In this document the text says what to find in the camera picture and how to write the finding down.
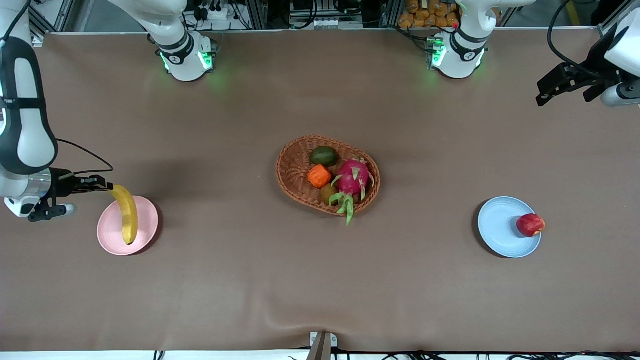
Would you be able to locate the yellow banana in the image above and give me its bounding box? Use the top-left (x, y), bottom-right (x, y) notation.
top-left (110, 184), bottom-right (139, 246)

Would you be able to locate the red apple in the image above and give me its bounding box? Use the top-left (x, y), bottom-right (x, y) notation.
top-left (516, 213), bottom-right (546, 238)

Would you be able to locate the pink round plate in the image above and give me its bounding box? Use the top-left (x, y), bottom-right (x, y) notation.
top-left (96, 195), bottom-right (159, 256)

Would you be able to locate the blue round plate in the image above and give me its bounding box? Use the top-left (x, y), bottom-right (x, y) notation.
top-left (477, 196), bottom-right (543, 259)

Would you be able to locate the pile of orange packets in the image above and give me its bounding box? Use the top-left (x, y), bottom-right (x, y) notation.
top-left (397, 0), bottom-right (461, 29)

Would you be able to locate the brown woven wicker basket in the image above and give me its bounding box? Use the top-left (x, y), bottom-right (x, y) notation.
top-left (276, 134), bottom-right (381, 217)

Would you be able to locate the white power strip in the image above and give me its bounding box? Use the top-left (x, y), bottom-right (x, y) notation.
top-left (196, 4), bottom-right (237, 22)

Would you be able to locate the pink dragon fruit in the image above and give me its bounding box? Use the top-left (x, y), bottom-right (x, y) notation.
top-left (328, 158), bottom-right (376, 227)

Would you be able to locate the orange fruit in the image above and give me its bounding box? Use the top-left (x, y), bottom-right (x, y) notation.
top-left (307, 164), bottom-right (333, 189)

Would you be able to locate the green avocado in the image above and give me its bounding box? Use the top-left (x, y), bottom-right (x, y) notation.
top-left (309, 146), bottom-right (339, 167)

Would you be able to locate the brown table cloth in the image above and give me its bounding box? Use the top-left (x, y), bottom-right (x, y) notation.
top-left (0, 27), bottom-right (640, 354)

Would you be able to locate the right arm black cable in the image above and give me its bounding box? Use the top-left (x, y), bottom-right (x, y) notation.
top-left (56, 138), bottom-right (115, 177)

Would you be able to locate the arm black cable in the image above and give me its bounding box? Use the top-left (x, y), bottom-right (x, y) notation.
top-left (547, 0), bottom-right (608, 81)
top-left (56, 138), bottom-right (115, 177)

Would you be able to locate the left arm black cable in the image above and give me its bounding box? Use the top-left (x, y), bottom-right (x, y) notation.
top-left (547, 0), bottom-right (608, 81)

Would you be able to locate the aluminium frame post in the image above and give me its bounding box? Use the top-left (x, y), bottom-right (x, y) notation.
top-left (597, 0), bottom-right (640, 36)
top-left (27, 0), bottom-right (76, 47)

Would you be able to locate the metal table edge bracket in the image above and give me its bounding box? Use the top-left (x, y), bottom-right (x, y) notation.
top-left (306, 331), bottom-right (339, 360)

